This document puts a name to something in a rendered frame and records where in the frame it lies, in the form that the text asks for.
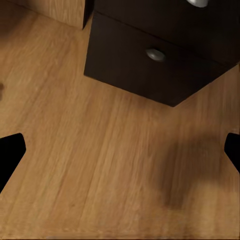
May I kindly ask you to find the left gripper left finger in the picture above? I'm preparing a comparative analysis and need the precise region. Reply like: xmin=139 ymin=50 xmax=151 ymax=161
xmin=0 ymin=133 xmax=26 ymax=193

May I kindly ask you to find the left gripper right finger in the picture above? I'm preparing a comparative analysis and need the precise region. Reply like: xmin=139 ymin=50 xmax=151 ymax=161
xmin=224 ymin=133 xmax=240 ymax=173

